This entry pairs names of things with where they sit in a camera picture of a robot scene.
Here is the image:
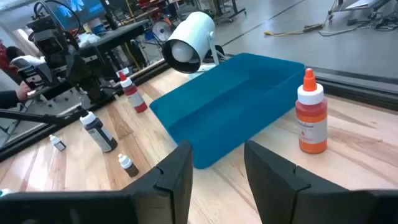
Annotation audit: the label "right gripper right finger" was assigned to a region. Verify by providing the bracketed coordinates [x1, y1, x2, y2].
[244, 139, 398, 224]

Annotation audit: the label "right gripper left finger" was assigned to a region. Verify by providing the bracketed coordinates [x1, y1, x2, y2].
[0, 140, 195, 224]

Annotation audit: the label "small white cap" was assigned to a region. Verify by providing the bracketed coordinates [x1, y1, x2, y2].
[118, 153, 140, 178]

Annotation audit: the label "black food coloring bottle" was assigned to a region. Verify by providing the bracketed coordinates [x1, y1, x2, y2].
[76, 105, 119, 153]

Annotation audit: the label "orange food coloring bottle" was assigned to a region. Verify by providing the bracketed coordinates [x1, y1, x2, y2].
[295, 67, 328, 155]

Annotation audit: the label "red food coloring bottle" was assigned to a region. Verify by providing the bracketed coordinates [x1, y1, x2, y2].
[118, 71, 149, 114]

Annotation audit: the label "person's forearm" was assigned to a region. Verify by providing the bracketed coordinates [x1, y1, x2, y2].
[0, 90, 20, 110]

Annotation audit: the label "black stand beam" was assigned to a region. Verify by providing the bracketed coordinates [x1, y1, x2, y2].
[0, 107, 90, 127]

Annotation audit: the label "blue plastic bin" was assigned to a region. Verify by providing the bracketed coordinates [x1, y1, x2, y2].
[149, 52, 305, 170]

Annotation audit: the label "person's hand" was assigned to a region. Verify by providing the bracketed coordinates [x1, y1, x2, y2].
[16, 81, 33, 102]

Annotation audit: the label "person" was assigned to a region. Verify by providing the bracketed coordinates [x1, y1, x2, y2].
[5, 45, 47, 75]

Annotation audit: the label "black background table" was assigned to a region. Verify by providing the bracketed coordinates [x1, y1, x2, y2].
[79, 19, 150, 74]

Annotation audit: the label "white fan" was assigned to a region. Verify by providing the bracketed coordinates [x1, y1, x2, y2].
[151, 20, 174, 43]

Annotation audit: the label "teal display screen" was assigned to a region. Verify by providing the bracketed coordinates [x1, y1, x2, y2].
[51, 0, 106, 24]

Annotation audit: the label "white desk lamp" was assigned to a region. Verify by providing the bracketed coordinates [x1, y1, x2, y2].
[161, 11, 224, 80]

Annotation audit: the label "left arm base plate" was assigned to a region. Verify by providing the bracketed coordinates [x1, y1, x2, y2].
[29, 85, 108, 125]

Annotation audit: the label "yellow extension cord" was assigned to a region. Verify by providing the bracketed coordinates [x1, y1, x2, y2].
[263, 23, 325, 37]

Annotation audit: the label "tangled black floor cables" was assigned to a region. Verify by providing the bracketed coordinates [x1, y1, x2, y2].
[318, 12, 398, 37]

